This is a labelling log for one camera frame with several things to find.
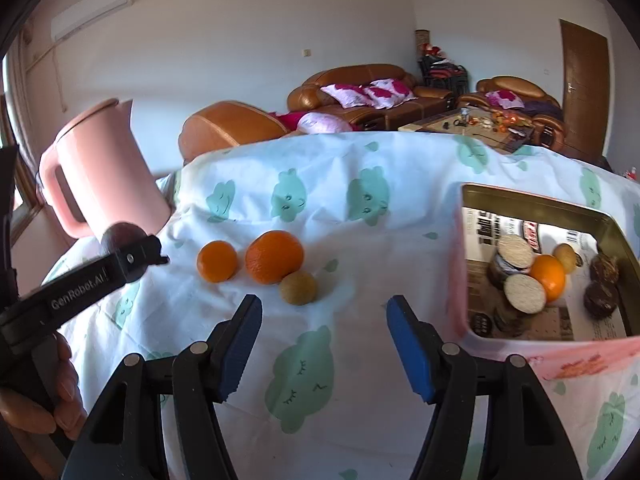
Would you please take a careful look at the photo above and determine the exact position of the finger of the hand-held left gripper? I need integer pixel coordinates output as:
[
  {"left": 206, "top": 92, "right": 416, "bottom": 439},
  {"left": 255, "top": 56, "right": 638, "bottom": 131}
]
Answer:
[{"left": 111, "top": 234, "right": 171, "bottom": 286}]

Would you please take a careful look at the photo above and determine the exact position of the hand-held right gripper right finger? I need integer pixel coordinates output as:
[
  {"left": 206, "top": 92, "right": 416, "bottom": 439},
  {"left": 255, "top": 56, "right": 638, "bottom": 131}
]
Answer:
[{"left": 386, "top": 295, "right": 583, "bottom": 480}]

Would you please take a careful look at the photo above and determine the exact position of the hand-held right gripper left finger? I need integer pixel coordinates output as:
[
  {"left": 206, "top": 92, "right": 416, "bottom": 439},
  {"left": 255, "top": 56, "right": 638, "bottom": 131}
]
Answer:
[{"left": 60, "top": 294, "right": 263, "bottom": 480}]

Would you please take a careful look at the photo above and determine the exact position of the purple passion fruit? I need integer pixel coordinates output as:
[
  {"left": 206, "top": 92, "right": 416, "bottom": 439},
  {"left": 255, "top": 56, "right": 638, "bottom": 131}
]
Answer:
[{"left": 99, "top": 222, "right": 151, "bottom": 283}]

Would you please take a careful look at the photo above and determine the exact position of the brown longan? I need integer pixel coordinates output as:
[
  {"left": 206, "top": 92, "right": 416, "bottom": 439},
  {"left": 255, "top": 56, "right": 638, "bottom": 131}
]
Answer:
[
  {"left": 552, "top": 243, "right": 581, "bottom": 275},
  {"left": 279, "top": 270, "right": 319, "bottom": 307}
]

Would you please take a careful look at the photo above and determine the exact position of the small orange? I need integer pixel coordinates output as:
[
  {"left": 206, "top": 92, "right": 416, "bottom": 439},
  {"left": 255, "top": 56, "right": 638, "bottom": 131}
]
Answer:
[{"left": 196, "top": 240, "right": 239, "bottom": 283}]

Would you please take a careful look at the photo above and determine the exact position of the pink tin box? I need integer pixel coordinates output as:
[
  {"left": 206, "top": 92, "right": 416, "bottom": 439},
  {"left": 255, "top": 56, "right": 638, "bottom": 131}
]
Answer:
[{"left": 446, "top": 183, "right": 640, "bottom": 386}]

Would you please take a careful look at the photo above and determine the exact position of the large orange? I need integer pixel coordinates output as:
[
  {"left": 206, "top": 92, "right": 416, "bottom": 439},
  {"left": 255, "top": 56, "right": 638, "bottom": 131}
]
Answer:
[{"left": 245, "top": 230, "right": 305, "bottom": 286}]

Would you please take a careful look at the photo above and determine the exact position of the medium orange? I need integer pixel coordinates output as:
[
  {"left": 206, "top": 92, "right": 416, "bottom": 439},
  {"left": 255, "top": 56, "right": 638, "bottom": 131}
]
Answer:
[{"left": 529, "top": 254, "right": 567, "bottom": 303}]

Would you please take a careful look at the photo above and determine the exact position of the person's left hand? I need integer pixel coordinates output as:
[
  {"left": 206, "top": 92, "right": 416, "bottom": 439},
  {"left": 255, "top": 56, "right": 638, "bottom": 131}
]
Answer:
[{"left": 0, "top": 332, "right": 88, "bottom": 434}]

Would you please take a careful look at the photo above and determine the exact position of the pink electric kettle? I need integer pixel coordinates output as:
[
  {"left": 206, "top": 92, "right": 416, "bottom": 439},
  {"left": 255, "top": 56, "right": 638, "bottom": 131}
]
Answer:
[{"left": 39, "top": 98, "right": 172, "bottom": 240}]

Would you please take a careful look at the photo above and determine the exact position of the white cloud print tablecloth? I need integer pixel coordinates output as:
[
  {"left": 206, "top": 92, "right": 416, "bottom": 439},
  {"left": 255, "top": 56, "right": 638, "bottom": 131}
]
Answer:
[{"left": 40, "top": 130, "right": 640, "bottom": 480}]

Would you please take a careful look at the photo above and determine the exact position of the brown leather chair back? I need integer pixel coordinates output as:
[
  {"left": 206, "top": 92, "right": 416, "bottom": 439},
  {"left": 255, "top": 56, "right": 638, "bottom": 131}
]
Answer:
[{"left": 177, "top": 101, "right": 291, "bottom": 163}]

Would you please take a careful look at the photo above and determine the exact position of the wooden coffee table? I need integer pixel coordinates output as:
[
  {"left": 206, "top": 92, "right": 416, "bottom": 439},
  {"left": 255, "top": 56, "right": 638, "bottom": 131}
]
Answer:
[{"left": 397, "top": 107, "right": 536, "bottom": 153}]

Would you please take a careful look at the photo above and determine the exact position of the clutter of small table items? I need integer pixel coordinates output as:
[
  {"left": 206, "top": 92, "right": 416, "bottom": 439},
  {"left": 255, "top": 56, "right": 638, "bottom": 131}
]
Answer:
[{"left": 442, "top": 105, "right": 533, "bottom": 136}]

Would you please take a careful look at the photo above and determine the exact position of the white air conditioner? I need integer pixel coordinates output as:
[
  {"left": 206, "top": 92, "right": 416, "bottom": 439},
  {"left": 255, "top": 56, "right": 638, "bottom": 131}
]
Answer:
[{"left": 50, "top": 0, "right": 133, "bottom": 43}]

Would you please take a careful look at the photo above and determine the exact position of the pink floral pillow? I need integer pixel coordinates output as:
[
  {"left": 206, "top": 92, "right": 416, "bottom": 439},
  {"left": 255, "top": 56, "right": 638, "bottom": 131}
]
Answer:
[
  {"left": 320, "top": 83, "right": 376, "bottom": 108},
  {"left": 362, "top": 77, "right": 418, "bottom": 110},
  {"left": 485, "top": 90, "right": 525, "bottom": 110}
]

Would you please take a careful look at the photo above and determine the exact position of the purple cloth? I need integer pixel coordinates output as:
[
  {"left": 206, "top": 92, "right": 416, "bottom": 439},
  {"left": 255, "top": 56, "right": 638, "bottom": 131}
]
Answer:
[{"left": 522, "top": 100, "right": 563, "bottom": 121}]

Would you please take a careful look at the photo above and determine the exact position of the stack of dark chairs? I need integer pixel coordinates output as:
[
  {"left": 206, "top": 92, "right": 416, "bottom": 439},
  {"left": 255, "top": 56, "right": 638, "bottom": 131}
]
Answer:
[{"left": 417, "top": 55, "right": 471, "bottom": 92}]

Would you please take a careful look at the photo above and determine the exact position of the brown leather sofa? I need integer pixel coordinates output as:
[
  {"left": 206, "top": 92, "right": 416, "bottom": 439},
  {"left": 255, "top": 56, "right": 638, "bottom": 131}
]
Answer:
[{"left": 286, "top": 63, "right": 456, "bottom": 131}]

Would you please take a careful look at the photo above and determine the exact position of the brown leather armchair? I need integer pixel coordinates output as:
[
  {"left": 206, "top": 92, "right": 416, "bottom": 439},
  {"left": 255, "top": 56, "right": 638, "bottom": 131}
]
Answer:
[{"left": 457, "top": 76, "right": 568, "bottom": 153}]

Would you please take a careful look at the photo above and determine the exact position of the brown wooden door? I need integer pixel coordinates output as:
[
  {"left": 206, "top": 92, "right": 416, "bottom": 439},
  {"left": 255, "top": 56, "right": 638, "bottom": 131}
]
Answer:
[{"left": 558, "top": 19, "right": 612, "bottom": 161}]

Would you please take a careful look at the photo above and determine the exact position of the brown window frame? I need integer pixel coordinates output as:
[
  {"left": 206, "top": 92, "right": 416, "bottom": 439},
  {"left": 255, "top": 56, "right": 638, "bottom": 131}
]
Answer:
[{"left": 0, "top": 95, "right": 51, "bottom": 241}]

